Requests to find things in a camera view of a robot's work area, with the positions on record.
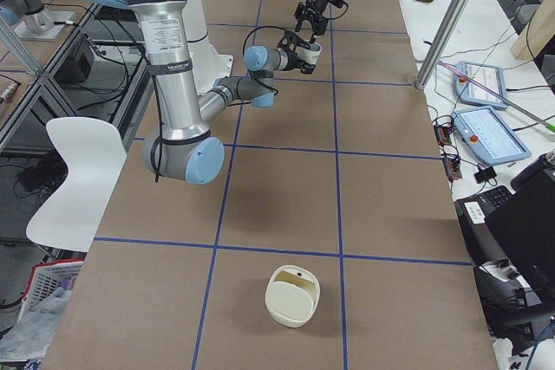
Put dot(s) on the white laundry basket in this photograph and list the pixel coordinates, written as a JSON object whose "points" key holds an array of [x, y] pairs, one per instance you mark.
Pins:
{"points": [[44, 279]]}

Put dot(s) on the cream white ceramic bowl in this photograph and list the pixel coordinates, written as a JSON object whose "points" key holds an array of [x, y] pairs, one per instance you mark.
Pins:
{"points": [[292, 295]]}

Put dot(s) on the black box with label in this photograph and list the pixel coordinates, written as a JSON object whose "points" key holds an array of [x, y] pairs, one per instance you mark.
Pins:
{"points": [[482, 247]]}

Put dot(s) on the near blue teach pendant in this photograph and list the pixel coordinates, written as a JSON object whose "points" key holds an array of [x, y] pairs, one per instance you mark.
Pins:
{"points": [[488, 136]]}

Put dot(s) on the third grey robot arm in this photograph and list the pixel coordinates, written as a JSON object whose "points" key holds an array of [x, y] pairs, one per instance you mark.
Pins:
{"points": [[33, 20]]}

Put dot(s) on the black computer keyboard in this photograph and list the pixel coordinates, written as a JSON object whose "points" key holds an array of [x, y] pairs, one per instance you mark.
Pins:
{"points": [[495, 197]]}

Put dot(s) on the white ceramic mug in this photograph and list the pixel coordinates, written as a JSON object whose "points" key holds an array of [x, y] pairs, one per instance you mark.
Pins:
{"points": [[311, 57]]}

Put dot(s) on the white plastic chair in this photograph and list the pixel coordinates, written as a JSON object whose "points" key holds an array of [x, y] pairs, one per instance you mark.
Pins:
{"points": [[94, 155]]}

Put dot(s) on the far blue teach pendant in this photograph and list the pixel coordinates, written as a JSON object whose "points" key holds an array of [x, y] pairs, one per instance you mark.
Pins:
{"points": [[475, 79]]}

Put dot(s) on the blue teach pendant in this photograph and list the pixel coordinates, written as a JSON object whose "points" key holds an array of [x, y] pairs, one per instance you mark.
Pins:
{"points": [[475, 79], [488, 136]]}

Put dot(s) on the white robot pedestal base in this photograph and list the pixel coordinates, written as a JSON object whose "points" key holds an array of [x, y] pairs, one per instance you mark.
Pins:
{"points": [[208, 65]]}

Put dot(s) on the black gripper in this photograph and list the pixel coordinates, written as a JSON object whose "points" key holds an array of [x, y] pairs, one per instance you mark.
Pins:
{"points": [[296, 60], [313, 10]]}

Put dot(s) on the aluminium frame post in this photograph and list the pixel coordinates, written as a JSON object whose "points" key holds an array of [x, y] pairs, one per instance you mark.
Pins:
{"points": [[444, 32]]}

